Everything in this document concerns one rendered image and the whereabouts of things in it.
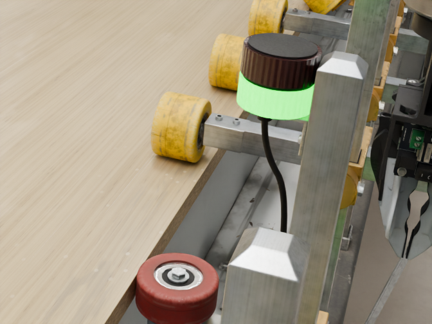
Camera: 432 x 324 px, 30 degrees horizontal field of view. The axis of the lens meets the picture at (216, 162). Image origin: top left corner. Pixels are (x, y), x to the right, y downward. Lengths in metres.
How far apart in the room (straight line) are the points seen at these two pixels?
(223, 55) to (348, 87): 0.60
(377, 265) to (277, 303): 2.15
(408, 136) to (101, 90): 0.67
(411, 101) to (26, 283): 0.39
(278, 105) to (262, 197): 0.91
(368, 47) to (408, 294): 1.64
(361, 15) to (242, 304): 0.50
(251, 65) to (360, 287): 1.85
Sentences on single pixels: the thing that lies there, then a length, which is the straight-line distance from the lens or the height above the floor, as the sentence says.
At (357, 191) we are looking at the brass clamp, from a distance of 0.89.
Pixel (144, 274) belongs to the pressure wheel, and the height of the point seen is 0.91.
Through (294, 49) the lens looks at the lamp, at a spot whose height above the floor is 1.17.
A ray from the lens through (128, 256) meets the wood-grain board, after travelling 0.82.
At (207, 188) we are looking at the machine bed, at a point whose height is 0.76.
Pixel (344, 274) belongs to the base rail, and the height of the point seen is 0.70.
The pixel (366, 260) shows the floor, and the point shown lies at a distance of 2.54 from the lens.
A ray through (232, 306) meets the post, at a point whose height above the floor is 1.13.
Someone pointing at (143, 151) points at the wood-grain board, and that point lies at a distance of 1.02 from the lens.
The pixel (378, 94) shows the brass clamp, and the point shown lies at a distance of 1.13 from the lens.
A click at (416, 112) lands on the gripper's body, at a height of 1.15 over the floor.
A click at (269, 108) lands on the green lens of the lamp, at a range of 0.61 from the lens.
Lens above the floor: 1.37
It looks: 28 degrees down
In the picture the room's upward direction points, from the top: 7 degrees clockwise
